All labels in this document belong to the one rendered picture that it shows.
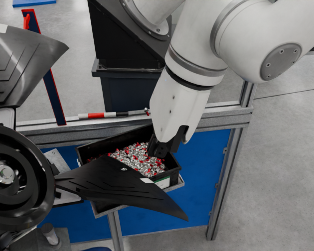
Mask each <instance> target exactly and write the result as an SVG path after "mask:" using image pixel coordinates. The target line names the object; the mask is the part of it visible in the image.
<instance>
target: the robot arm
mask: <svg viewBox="0 0 314 251"><path fill-rule="evenodd" d="M123 1H124V3H125V5H126V7H127V8H128V10H129V11H130V13H131V14H132V15H133V16H134V18H135V19H136V20H137V21H138V22H139V23H140V24H141V25H142V26H143V27H145V28H146V29H147V30H149V31H150V32H152V33H154V34H155V35H158V36H165V35H166V34H167V33H168V23H167V20H166V18H167V17H168V16H169V15H171V14H172V13H173V12H174V11H175V10H176V9H177V8H178V7H179V6H180V5H181V4H182V3H183V2H184V1H185V3H184V6H183V9H182V11H181V14H180V17H179V20H178V22H177V25H176V28H175V31H174V33H173V36H172V39H171V41H170V44H169V47H168V50H167V52H166V55H165V62H166V64H165V67H164V69H163V71H162V73H161V75H160V77H159V80H158V82H157V84H156V87H155V89H154V91H153V94H152V96H151V99H150V111H151V116H152V121H153V125H154V133H155V134H152V136H151V139H150V141H149V143H148V146H147V152H148V156H150V157H162V158H163V157H165V156H166V154H167V152H171V153H177V151H178V148H179V145H180V142H181V141H182V143H183V144H186V143H188V141H189V140H190V138H191V137H192V135H193V133H194V131H195V129H196V127H197V125H198V123H199V121H200V118H201V116H202V114H203V111H204V109H205V106H206V103H207V101H208V98H209V95H210V89H212V88H214V86H215V85H217V84H219V83H220V82H221V80H222V79H223V77H224V75H225V73H226V71H227V69H228V67H230V68H231V69H232V70H233V71H234V72H235V73H236V74H237V75H238V76H240V77H241V78H242V79H244V80H245V81H247V82H250V83H254V84H261V83H266V82H268V81H271V80H272V79H274V78H276V77H278V76H280V75H281V74H283V73H284V72H285V71H287V70H288V69H289V68H290V67H292V66H293V65H294V64H295V63H296V62H298V61H299V60H300V59H301V58H302V57H303V56H304V55H305V54H307V53H308V52H309V51H310V50H311V49H312V48H313V47H314V0H278V1H276V2H275V3H271V2H269V1H268V0H123Z"/></svg>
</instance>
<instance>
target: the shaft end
mask: <svg viewBox="0 0 314 251"><path fill-rule="evenodd" d="M14 179H15V174H14V171H13V170H12V169H11V168H10V167H8V166H6V165H0V183H2V184H11V183H12V182H13V181H14Z"/></svg>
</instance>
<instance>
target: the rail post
mask: <svg viewBox="0 0 314 251"><path fill-rule="evenodd" d="M247 128H248V127H241V128H234V129H233V132H232V136H231V140H230V144H229V148H228V152H227V156H226V160H225V165H224V169H223V173H222V177H221V181H220V185H219V189H218V193H217V197H216V201H215V205H214V209H213V213H212V217H211V222H210V226H209V227H207V228H206V232H205V235H206V238H207V241H210V240H215V238H216V235H217V231H218V228H219V225H220V221H221V218H222V214H223V211H224V207H225V204H226V200H227V197H228V194H229V190H230V187H231V183H232V180H233V176H234V173H235V169H236V166H237V163H238V159H239V156H240V152H241V149H242V145H243V142H244V139H245V135H246V132H247Z"/></svg>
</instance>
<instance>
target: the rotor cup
mask: <svg viewBox="0 0 314 251"><path fill-rule="evenodd" d="M0 165H6V166H8V167H10V168H11V169H12V170H13V171H14V174H15V179H14V181H13V182H12V183H11V184H2V183H0V251H3V250H5V249H6V247H7V246H8V245H10V244H11V243H13V242H14V241H15V240H17V239H18V238H20V237H21V236H23V235H24V234H26V233H27V232H29V231H30V230H32V229H33V228H35V227H36V226H38V225H39V224H40V223H41V222H42V221H43V220H44V219H45V217H46V216H47V215H48V213H49V212H50V210H51V208H52V206H53V204H54V200H55V195H56V183H55V178H54V174H53V171H52V168H51V166H50V164H49V162H48V160H47V159H46V157H45V155H44V154H43V153H42V151H41V150H40V149H39V148H38V147H37V146H36V145H35V144H34V143H33V142H32V141H31V140H30V139H28V138H27V137H26V136H24V135H22V134H21V133H19V132H17V131H15V130H13V129H11V128H8V127H6V126H2V125H0Z"/></svg>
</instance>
